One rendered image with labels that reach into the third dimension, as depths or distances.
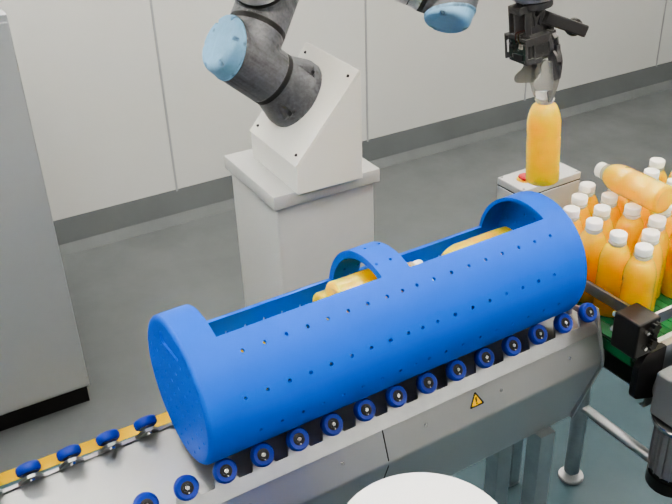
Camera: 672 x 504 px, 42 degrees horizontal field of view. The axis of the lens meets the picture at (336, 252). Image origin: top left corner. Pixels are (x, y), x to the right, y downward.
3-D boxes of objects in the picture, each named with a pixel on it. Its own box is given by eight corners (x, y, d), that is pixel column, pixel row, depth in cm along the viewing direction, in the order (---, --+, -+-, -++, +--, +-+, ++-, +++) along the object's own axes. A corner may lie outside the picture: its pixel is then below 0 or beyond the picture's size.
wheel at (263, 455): (245, 447, 159) (248, 447, 157) (267, 438, 161) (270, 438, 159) (253, 471, 159) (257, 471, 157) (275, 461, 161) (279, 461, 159)
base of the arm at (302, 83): (261, 120, 236) (233, 102, 229) (294, 58, 236) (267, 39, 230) (297, 133, 221) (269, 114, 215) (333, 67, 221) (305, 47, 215)
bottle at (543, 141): (549, 188, 186) (552, 106, 177) (520, 181, 190) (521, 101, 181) (564, 175, 190) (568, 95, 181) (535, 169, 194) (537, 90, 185)
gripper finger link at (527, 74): (509, 96, 183) (511, 57, 177) (531, 88, 185) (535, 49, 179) (518, 102, 181) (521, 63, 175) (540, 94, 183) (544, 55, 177)
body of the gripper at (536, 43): (504, 60, 177) (501, 2, 171) (538, 49, 180) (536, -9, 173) (527, 69, 171) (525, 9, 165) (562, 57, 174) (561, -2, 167)
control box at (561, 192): (495, 211, 230) (497, 176, 225) (550, 192, 239) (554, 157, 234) (520, 226, 223) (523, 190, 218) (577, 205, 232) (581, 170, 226)
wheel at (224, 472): (208, 463, 156) (210, 463, 154) (230, 454, 158) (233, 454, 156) (216, 487, 155) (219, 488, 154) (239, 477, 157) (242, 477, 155)
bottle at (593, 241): (602, 302, 209) (612, 234, 199) (573, 302, 209) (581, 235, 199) (595, 286, 215) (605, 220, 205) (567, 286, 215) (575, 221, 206)
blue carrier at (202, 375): (159, 413, 173) (136, 290, 159) (497, 281, 211) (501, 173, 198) (218, 497, 151) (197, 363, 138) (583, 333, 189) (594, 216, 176)
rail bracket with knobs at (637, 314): (602, 345, 195) (607, 307, 189) (624, 334, 198) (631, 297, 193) (636, 367, 187) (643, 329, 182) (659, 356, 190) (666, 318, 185)
